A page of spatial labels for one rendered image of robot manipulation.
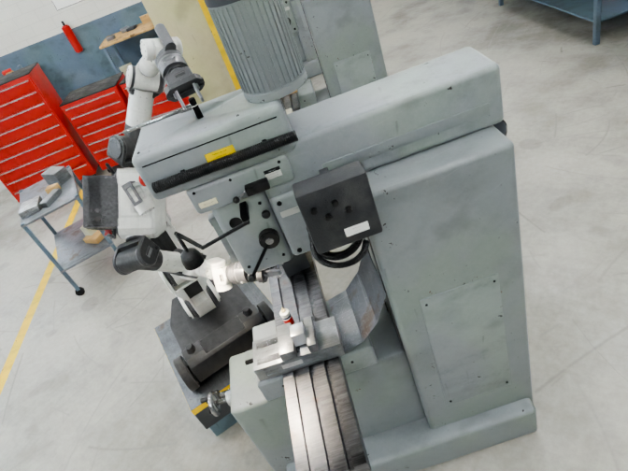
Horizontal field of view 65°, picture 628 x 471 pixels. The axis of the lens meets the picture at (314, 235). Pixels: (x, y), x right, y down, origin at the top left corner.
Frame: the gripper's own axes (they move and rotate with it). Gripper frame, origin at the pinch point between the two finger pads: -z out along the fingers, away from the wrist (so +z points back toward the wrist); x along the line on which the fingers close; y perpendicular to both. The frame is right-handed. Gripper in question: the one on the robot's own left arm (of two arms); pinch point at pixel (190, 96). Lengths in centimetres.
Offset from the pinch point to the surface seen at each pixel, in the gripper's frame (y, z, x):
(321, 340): -73, -69, -3
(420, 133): -13, -40, -58
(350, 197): -1, -54, -25
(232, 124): 2.8, -18.5, -6.5
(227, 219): -26.6, -28.6, 7.0
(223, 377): -155, -42, 48
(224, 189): -15.0, -25.3, 3.5
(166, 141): 0.0, -11.5, 12.2
